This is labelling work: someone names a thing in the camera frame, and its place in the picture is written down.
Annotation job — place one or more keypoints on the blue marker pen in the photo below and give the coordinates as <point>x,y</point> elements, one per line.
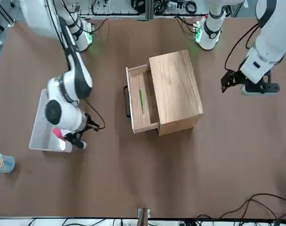
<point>5,162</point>

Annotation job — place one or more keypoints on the small red bag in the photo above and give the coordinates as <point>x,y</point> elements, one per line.
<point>58,134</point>

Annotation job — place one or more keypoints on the light wooden drawer cabinet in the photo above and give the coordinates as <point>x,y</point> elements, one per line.
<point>175,89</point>

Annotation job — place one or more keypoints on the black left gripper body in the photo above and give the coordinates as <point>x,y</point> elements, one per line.
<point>237,77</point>

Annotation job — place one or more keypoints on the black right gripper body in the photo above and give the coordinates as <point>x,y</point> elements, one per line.
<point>74,136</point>

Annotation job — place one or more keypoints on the aluminium frame post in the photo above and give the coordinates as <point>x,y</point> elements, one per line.
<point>144,216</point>

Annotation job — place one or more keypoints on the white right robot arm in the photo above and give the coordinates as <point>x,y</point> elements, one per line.
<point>69,117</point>

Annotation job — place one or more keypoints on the green stick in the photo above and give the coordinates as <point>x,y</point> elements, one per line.
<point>142,101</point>

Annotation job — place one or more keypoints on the clear plastic box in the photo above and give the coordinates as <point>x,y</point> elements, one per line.
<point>39,131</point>

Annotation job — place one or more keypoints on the clear plastic cup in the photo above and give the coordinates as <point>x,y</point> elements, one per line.
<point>8,167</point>

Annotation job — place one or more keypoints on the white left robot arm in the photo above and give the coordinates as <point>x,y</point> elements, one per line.
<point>267,47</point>

